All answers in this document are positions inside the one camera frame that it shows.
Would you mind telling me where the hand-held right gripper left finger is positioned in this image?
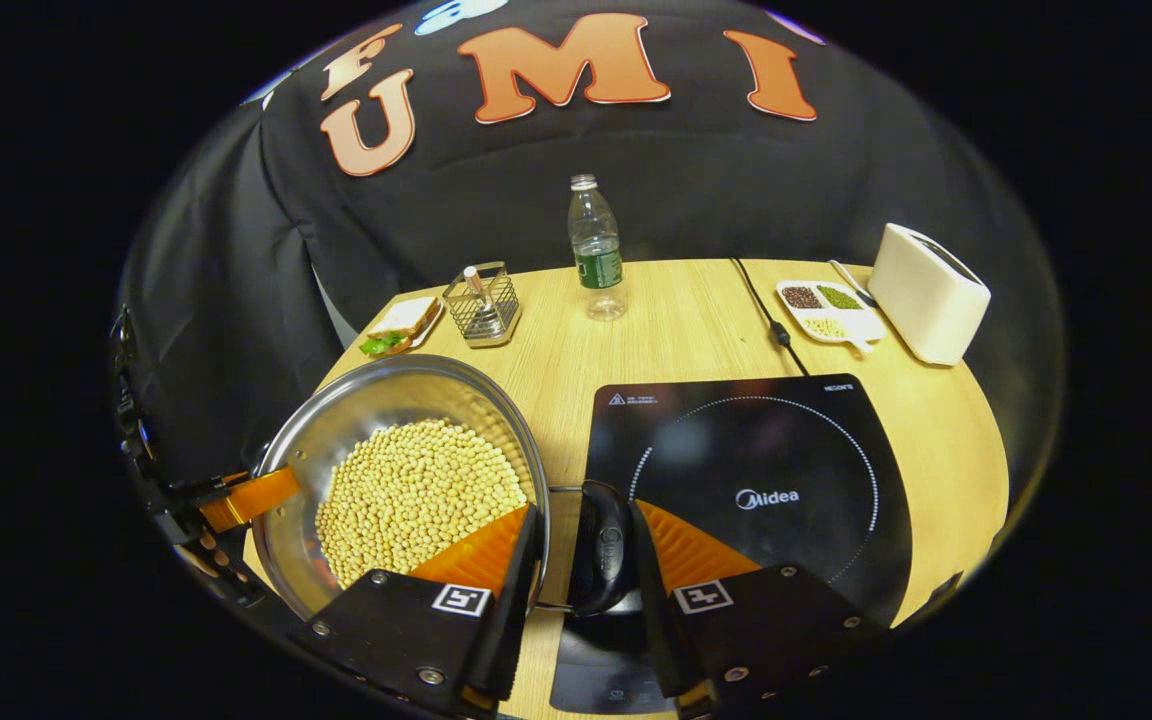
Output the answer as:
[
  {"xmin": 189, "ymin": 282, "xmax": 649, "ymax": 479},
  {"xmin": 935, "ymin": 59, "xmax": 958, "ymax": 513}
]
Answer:
[{"xmin": 301, "ymin": 503, "xmax": 545, "ymax": 716}]

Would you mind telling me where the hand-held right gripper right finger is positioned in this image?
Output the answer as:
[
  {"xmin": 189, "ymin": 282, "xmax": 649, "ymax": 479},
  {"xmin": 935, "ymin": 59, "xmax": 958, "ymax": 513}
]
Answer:
[{"xmin": 628, "ymin": 498, "xmax": 882, "ymax": 716}]

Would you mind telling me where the pile of soybeans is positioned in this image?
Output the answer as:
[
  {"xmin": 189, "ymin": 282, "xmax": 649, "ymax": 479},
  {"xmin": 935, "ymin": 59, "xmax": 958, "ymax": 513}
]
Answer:
[{"xmin": 314, "ymin": 417, "xmax": 529, "ymax": 589}]

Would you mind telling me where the stainless steel pot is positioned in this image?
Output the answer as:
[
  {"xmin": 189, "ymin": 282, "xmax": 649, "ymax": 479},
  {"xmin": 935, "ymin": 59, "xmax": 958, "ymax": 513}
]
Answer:
[{"xmin": 251, "ymin": 353, "xmax": 637, "ymax": 621}]

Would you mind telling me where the black induction cooktop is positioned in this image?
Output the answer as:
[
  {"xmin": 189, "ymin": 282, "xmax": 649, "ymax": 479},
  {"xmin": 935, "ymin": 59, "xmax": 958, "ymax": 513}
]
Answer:
[{"xmin": 549, "ymin": 373, "xmax": 914, "ymax": 715}]

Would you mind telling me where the small white plate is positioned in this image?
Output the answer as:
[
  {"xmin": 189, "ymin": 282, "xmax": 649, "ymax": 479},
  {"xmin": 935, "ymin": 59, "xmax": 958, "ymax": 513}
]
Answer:
[{"xmin": 361, "ymin": 296, "xmax": 447, "ymax": 359}]

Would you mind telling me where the white divided dish with beans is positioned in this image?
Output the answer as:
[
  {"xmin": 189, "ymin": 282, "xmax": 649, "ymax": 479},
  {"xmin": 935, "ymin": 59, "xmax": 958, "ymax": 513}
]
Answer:
[{"xmin": 776, "ymin": 279, "xmax": 887, "ymax": 353}]

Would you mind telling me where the clear plastic water bottle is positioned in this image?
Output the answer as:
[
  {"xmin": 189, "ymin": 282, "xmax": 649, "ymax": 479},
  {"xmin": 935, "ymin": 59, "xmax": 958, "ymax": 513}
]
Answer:
[{"xmin": 567, "ymin": 174, "xmax": 629, "ymax": 322}]

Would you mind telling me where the white toaster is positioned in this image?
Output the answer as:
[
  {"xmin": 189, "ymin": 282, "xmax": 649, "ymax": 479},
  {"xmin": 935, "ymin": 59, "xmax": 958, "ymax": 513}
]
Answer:
[{"xmin": 867, "ymin": 223, "xmax": 992, "ymax": 366}]

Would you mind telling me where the black backdrop cloth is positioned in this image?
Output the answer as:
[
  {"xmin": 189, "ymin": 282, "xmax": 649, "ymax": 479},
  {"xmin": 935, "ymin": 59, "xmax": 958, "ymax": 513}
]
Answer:
[{"xmin": 116, "ymin": 0, "xmax": 1067, "ymax": 481}]

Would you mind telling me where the metal wire basket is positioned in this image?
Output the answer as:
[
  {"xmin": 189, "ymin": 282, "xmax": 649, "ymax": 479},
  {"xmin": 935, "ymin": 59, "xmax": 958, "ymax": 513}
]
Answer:
[{"xmin": 441, "ymin": 262, "xmax": 523, "ymax": 348}]

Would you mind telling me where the utensil with pale handle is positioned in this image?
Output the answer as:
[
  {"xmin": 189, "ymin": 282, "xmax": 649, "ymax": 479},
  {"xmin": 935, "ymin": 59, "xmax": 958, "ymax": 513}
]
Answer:
[{"xmin": 462, "ymin": 265, "xmax": 499, "ymax": 326}]

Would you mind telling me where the black power cable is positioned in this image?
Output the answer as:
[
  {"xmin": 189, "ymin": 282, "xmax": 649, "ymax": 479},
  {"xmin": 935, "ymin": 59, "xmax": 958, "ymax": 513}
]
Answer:
[{"xmin": 731, "ymin": 258, "xmax": 809, "ymax": 377}]

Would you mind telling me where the white toaster cord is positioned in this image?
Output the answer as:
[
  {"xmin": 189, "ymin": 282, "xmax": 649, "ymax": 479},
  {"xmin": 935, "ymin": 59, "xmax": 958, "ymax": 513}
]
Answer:
[{"xmin": 829, "ymin": 260, "xmax": 877, "ymax": 307}]

